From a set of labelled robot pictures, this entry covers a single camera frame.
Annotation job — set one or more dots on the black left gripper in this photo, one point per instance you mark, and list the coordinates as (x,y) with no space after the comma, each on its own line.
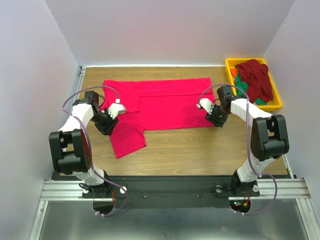
(106,129)

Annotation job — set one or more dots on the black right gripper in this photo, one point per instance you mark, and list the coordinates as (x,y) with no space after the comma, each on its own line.
(216,122)

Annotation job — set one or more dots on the pink t shirt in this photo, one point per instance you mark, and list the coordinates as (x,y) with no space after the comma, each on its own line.
(154,105)

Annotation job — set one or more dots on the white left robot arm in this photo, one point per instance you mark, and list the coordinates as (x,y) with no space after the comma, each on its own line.
(94,181)

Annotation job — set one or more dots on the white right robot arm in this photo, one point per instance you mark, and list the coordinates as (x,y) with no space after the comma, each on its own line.
(266,134)

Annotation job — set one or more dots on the green t shirt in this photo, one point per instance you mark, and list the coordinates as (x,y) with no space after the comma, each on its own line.
(242,87)

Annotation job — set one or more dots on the orange t shirt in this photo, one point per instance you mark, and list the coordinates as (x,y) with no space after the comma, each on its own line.
(234,72)

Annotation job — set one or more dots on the dark red t shirt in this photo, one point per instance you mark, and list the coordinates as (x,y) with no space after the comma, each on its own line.
(256,76)

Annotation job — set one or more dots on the yellow plastic bin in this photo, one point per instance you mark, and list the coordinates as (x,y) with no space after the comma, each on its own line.
(272,105)

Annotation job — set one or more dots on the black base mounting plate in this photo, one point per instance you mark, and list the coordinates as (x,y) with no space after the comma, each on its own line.
(168,192)

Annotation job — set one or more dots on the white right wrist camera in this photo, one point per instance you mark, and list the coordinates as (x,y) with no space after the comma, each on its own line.
(205,104)

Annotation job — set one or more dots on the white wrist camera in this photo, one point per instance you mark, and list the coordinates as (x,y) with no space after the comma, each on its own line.
(116,109)
(205,104)

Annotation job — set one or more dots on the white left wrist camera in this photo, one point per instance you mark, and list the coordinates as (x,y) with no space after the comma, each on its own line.
(116,109)

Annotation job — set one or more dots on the aluminium right side rail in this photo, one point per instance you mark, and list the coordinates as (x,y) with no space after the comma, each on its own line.
(288,167)

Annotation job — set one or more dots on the aluminium front rail frame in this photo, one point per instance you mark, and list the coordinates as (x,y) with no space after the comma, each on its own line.
(282,211)

